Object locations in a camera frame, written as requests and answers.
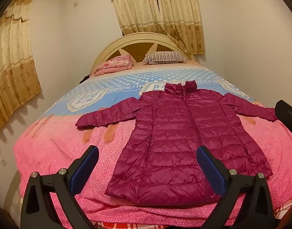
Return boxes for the beige side curtain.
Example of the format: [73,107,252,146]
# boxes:
[0,0,42,135]

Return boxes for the striped pillow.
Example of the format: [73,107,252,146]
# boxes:
[142,51,188,65]

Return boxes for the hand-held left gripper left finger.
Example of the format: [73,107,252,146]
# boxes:
[20,145,100,229]

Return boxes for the folded pink floral quilt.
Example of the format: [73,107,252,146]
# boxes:
[93,54,135,77]

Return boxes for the cream bed headboard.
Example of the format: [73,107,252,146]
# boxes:
[91,32,199,75]

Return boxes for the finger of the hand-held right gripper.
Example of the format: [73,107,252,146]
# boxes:
[275,100,292,145]

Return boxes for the bed with pink-blue bedspread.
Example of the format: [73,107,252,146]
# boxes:
[13,61,292,228]

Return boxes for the magenta puffer jacket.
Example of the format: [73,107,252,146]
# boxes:
[75,81,279,207]

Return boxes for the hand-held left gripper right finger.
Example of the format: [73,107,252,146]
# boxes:
[196,145,275,229]

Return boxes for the beige window curtain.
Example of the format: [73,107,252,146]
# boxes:
[109,0,205,55]

